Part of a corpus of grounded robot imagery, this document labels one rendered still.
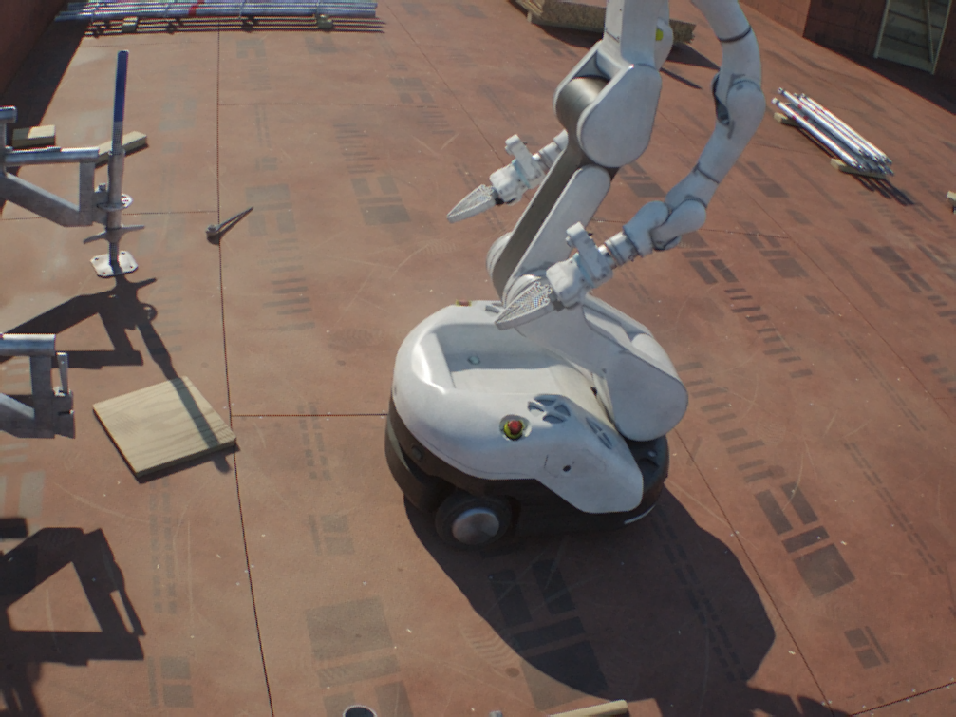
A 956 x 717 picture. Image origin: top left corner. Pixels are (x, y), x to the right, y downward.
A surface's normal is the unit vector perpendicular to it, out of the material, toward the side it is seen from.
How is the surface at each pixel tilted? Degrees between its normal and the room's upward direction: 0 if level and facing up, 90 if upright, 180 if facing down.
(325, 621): 0
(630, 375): 90
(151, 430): 0
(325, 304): 0
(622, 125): 90
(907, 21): 90
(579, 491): 90
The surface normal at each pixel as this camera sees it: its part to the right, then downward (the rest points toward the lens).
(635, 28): 0.04, 0.58
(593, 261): -0.08, 0.15
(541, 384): 0.15, -0.82
